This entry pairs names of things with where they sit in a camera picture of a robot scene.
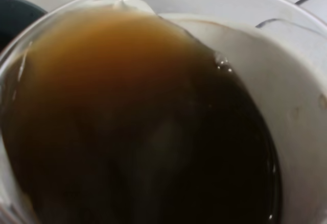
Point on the clear cup with blue sleeve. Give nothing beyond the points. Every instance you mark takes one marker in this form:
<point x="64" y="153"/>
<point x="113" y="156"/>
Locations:
<point x="165" y="111"/>

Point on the teal plastic cup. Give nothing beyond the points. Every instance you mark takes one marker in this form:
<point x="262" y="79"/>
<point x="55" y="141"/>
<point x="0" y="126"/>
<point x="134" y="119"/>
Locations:
<point x="17" y="15"/>

